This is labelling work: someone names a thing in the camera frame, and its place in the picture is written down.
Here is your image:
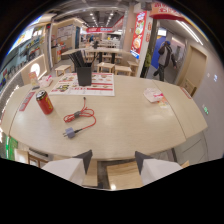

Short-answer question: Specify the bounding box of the grey charging adapter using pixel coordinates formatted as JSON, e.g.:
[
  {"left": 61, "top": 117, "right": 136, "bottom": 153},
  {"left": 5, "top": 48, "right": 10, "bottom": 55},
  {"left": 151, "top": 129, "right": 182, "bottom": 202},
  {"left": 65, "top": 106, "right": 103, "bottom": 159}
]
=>
[{"left": 62, "top": 127, "right": 77, "bottom": 140}]

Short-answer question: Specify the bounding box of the wooden stool seat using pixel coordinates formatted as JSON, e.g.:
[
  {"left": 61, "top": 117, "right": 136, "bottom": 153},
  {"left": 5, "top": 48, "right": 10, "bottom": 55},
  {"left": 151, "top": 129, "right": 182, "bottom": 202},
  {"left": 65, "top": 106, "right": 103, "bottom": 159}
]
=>
[{"left": 106, "top": 161, "right": 144, "bottom": 191}]

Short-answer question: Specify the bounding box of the red drink can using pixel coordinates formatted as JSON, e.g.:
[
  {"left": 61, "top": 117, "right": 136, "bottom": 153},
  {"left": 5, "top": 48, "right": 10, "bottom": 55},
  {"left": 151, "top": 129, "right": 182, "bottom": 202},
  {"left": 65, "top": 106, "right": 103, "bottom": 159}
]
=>
[{"left": 35, "top": 89, "right": 55, "bottom": 116}]

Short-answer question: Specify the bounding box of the white tissue packet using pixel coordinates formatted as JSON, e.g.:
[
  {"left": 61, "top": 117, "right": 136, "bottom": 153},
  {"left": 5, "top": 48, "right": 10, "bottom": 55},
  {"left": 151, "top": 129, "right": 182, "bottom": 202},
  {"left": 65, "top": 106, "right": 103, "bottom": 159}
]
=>
[{"left": 143, "top": 87, "right": 165, "bottom": 104}]

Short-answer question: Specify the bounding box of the red table sticker strip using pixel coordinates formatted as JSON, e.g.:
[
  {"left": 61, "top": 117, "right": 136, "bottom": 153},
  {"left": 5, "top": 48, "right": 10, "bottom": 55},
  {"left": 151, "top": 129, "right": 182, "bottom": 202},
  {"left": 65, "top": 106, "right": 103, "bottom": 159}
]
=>
[{"left": 18, "top": 91, "right": 37, "bottom": 112}]

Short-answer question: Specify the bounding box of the printed menu placemat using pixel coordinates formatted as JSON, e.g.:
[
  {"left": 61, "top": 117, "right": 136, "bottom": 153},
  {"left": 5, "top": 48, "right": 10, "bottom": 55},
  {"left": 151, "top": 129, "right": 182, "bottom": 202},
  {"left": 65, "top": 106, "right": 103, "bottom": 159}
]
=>
[{"left": 49, "top": 72, "right": 116, "bottom": 98}]

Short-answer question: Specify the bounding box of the white napkin pack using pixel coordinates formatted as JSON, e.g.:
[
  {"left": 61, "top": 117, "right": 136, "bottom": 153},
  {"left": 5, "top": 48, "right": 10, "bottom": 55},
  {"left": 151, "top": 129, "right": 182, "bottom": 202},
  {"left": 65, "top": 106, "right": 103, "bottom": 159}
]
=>
[{"left": 38, "top": 74, "right": 54, "bottom": 89}]

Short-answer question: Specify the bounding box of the small table sign stand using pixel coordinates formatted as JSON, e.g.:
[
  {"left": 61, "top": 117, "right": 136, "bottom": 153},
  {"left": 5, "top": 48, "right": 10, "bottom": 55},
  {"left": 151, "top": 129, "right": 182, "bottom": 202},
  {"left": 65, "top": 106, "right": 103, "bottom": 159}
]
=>
[{"left": 27, "top": 71, "right": 41, "bottom": 91}]

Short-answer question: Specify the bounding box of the black chopstick holder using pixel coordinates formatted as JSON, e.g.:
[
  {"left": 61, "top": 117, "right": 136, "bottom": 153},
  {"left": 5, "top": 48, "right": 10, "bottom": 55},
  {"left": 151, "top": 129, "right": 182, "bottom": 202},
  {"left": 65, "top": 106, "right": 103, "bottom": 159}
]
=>
[{"left": 67, "top": 49, "right": 98, "bottom": 87}]

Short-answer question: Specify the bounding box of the wooden stool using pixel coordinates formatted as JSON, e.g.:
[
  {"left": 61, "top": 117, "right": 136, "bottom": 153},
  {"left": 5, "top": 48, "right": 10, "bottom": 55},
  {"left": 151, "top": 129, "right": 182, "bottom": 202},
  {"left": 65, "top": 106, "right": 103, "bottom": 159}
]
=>
[
  {"left": 54, "top": 64, "right": 73, "bottom": 77},
  {"left": 96, "top": 61, "right": 116, "bottom": 74},
  {"left": 114, "top": 65, "right": 133, "bottom": 77},
  {"left": 126, "top": 60, "right": 140, "bottom": 78}
]

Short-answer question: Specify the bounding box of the person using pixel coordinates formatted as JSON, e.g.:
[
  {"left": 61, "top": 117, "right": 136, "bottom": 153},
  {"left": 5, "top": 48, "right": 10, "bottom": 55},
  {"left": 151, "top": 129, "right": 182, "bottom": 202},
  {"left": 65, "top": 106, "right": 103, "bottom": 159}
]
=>
[{"left": 152, "top": 40, "right": 179, "bottom": 83}]

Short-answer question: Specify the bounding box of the wooden dining table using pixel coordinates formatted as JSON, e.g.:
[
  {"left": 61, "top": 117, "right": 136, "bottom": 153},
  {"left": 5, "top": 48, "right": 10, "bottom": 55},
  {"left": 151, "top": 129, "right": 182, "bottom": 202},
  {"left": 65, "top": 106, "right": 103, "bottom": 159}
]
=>
[{"left": 61, "top": 46, "right": 132, "bottom": 64}]

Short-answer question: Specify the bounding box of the red food poster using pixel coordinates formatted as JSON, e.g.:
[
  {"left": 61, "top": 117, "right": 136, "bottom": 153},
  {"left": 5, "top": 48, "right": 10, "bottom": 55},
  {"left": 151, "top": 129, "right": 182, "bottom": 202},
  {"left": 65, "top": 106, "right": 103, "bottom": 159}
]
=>
[{"left": 129, "top": 10, "right": 148, "bottom": 60}]

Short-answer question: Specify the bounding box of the red charging cable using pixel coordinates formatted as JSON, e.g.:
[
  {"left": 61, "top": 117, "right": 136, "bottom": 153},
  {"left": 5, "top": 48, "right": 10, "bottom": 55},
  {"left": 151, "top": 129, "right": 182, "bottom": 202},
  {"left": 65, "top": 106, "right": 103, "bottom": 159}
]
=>
[{"left": 63, "top": 96, "right": 98, "bottom": 134}]

